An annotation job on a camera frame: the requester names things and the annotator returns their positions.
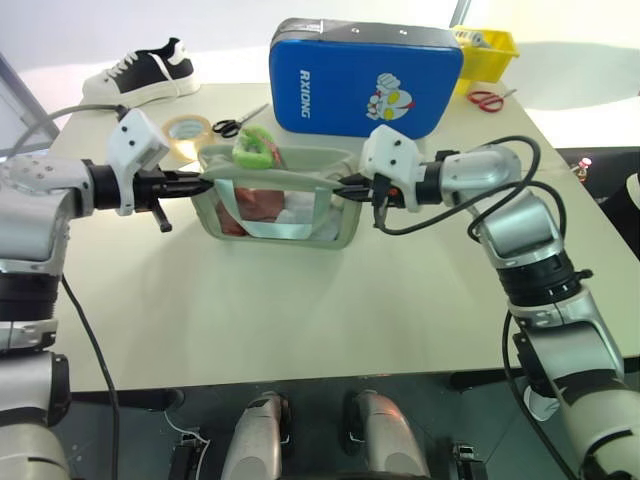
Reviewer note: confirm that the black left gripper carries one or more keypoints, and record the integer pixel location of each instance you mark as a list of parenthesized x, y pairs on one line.
[(147, 187)]

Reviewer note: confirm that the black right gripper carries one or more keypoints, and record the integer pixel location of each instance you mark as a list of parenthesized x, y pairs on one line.
[(380, 189)]

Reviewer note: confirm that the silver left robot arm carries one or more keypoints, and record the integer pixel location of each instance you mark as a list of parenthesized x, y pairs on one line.
[(30, 210)]

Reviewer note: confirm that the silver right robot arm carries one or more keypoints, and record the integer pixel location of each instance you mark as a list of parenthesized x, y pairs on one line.
[(540, 235)]

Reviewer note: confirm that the pink item inside pouch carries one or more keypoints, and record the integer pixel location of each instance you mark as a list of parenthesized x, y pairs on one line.
[(250, 207)]

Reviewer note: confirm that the clear packing tape roll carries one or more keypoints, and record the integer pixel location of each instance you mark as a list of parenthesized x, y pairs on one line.
[(176, 145)]

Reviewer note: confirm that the blue RXIONG hard case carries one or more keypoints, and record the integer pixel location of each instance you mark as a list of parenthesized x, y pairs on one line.
[(350, 80)]

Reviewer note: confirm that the black and white sneaker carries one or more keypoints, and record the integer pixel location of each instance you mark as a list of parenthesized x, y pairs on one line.
[(145, 75)]

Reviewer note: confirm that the yellow plastic bin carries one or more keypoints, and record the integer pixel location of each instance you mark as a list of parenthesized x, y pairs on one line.
[(487, 65)]

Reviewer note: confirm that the grey item in yellow bin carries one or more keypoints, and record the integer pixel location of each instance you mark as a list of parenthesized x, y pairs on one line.
[(470, 36)]

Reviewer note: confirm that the small bottle with pink cap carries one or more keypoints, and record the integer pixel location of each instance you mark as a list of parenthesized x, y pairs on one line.
[(583, 166)]

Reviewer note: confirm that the silver rounded robot leg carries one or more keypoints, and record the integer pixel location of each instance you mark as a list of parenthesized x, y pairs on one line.
[(387, 440), (255, 440)]

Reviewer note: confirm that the dark object beside table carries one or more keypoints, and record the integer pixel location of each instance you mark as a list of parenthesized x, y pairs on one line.
[(625, 210)]

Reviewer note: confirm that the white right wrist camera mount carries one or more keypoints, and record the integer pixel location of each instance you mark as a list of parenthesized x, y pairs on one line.
[(392, 157)]

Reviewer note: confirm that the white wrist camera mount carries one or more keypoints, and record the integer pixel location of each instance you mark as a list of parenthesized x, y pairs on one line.
[(392, 157), (136, 142)]

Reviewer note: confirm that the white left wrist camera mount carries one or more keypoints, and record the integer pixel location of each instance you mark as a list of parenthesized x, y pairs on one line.
[(136, 142)]

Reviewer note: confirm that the grey metal frame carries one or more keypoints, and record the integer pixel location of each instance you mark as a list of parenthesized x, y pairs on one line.
[(25, 100)]

